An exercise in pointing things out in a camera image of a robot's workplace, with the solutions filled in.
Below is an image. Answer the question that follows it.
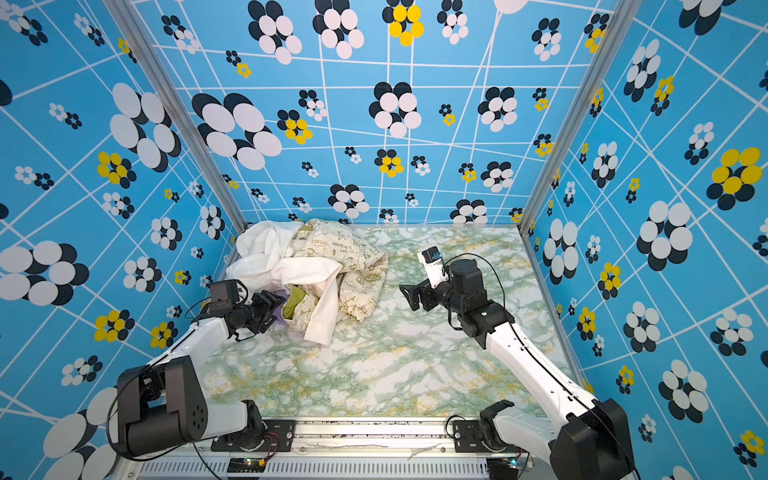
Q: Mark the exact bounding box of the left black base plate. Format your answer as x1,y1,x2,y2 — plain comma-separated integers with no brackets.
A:
211,419,297,453

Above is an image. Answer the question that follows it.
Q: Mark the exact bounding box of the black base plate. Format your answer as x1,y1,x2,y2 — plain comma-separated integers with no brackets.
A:
444,416,524,456
211,419,297,453

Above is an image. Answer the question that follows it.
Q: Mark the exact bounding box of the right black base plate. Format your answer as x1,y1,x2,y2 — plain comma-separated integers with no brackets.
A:
444,416,524,456

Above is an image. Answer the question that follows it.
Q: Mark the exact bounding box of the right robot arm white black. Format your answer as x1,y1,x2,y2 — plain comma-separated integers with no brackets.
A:
399,247,640,479

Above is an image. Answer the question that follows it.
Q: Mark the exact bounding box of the aluminium corner post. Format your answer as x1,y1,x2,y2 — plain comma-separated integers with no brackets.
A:
103,0,248,235
519,0,642,234

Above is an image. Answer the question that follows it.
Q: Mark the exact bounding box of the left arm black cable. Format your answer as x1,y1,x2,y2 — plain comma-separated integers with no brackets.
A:
182,281,250,343

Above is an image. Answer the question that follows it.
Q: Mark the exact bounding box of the olive green cloth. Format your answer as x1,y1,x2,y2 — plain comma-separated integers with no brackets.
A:
281,286,306,321

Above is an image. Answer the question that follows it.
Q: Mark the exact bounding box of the controller board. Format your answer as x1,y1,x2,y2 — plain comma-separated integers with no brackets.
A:
486,458,521,480
226,457,267,476

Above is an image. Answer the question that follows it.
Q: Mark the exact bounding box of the white cloth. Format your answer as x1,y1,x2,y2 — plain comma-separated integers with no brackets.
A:
225,221,342,346

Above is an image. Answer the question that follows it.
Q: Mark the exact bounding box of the left aluminium corner post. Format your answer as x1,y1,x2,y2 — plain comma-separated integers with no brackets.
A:
103,0,248,235

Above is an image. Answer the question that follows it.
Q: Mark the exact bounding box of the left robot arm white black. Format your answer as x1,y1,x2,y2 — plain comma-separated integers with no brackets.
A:
106,280,285,462

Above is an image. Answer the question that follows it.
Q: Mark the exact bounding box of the right aluminium corner post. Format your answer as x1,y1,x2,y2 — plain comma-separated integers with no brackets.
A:
519,0,642,234

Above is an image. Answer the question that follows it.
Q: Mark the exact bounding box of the aluminium front rail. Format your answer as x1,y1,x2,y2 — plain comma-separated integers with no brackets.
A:
112,417,559,479

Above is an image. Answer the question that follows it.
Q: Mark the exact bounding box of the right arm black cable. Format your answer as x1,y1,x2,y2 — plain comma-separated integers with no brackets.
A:
446,251,508,331

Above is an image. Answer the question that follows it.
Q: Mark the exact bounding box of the cream green printed cloth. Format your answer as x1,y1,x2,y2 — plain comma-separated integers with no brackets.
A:
287,219,389,332

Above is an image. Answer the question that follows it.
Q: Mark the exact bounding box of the right controller board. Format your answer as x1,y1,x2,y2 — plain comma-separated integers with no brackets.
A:
486,458,521,480

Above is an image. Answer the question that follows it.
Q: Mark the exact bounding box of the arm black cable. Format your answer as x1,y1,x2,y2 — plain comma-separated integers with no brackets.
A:
182,281,250,343
446,251,508,331

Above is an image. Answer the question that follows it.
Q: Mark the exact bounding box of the purple cloth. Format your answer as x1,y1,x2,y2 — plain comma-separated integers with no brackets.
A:
273,291,289,325

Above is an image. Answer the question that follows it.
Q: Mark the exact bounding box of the left controller board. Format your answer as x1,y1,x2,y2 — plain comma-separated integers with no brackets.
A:
226,457,267,476

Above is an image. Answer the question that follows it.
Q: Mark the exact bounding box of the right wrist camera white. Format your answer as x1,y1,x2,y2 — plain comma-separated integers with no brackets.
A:
417,246,449,289

